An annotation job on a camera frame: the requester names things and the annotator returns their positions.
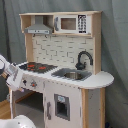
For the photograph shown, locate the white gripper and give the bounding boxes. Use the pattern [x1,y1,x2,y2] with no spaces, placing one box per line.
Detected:
[5,64,23,91]

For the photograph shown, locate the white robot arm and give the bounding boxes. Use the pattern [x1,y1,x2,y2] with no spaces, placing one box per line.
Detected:
[0,54,36,128]

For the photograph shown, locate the wooden toy kitchen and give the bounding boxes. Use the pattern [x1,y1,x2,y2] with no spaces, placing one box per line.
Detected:
[10,11,114,128]

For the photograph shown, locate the right stove knob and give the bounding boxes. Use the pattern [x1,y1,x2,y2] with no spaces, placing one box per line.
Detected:
[30,81,37,88]

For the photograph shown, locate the black stovetop red burners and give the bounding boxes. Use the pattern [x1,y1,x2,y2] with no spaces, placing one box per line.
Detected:
[20,62,55,73]

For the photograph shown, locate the grey range hood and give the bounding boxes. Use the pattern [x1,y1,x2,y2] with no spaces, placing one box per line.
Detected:
[24,16,53,34]

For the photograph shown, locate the white cupboard door grey dispenser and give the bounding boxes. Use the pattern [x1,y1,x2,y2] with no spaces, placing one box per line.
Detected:
[44,81,82,128]

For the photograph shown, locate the grey toy sink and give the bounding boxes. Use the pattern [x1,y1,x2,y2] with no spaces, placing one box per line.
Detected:
[52,68,92,81]

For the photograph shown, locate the black toy faucet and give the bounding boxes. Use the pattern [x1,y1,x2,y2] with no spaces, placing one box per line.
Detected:
[75,51,93,70]

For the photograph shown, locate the white toy microwave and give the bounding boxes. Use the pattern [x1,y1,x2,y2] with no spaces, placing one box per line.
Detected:
[54,14,91,34]

